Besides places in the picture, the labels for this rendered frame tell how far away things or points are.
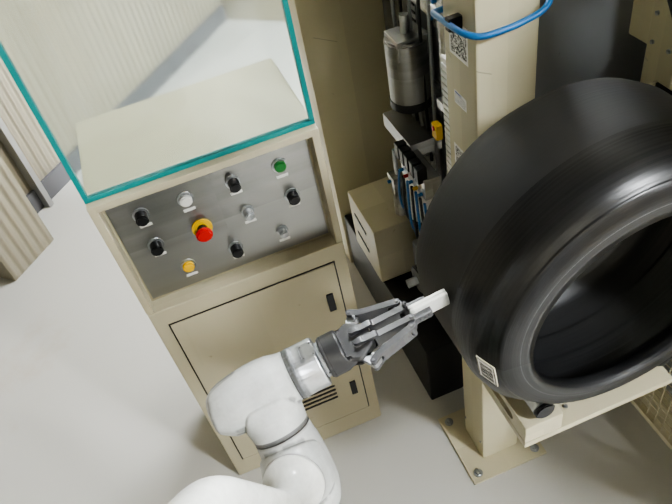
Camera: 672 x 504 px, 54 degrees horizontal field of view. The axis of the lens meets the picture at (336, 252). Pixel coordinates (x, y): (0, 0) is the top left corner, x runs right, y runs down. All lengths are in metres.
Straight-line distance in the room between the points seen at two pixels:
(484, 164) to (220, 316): 0.96
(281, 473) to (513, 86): 0.81
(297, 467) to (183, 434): 1.57
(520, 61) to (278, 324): 1.01
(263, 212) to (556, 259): 0.88
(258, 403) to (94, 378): 1.93
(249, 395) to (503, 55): 0.75
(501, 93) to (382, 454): 1.46
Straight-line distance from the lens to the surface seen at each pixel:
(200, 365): 1.96
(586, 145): 1.08
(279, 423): 1.12
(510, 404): 1.48
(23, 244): 3.64
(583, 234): 1.02
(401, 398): 2.52
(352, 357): 1.11
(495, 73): 1.30
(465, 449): 2.40
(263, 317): 1.88
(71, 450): 2.83
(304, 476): 1.10
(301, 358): 1.10
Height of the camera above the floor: 2.13
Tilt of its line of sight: 44 degrees down
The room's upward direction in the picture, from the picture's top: 13 degrees counter-clockwise
